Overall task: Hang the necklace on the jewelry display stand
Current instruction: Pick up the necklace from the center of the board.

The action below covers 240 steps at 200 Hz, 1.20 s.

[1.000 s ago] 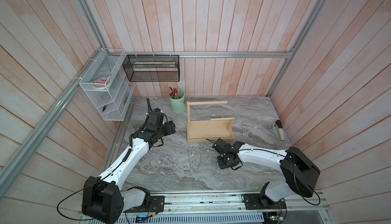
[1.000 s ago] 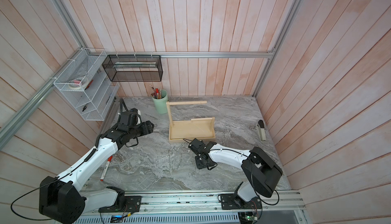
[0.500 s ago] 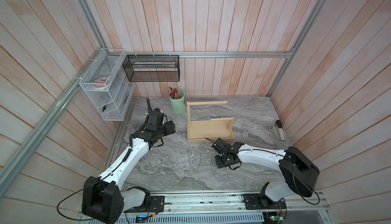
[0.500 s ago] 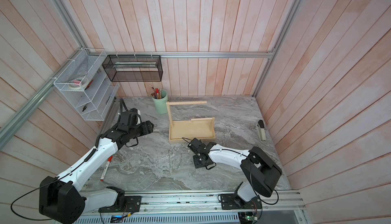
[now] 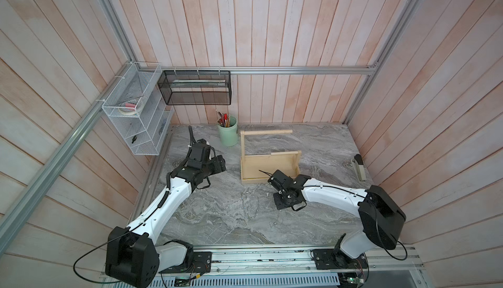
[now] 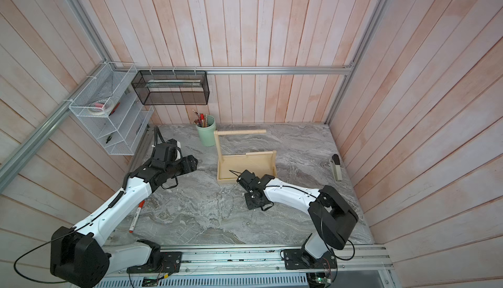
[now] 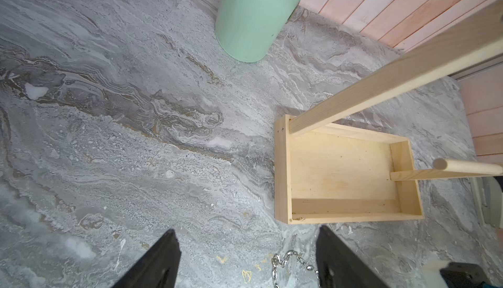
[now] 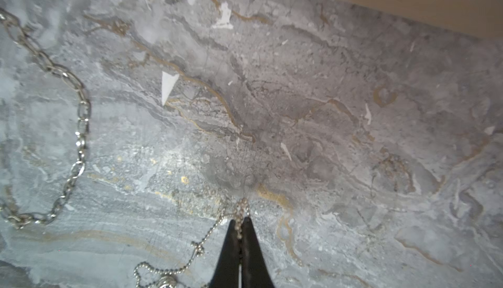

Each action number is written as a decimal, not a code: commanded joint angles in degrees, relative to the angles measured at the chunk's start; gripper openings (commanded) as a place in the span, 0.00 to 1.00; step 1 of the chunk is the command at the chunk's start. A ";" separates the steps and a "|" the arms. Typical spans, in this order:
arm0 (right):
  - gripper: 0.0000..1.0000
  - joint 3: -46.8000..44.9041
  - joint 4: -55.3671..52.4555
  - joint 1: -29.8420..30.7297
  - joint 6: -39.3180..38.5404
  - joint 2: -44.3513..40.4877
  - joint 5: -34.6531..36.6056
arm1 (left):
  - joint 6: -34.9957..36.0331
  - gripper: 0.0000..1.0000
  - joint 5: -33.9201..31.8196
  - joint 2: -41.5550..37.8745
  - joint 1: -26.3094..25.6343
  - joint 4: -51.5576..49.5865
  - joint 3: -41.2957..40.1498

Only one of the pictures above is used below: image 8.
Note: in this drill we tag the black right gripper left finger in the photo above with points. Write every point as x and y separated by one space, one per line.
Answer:
226 274

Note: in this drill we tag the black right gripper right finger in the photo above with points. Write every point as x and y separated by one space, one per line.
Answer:
254 270

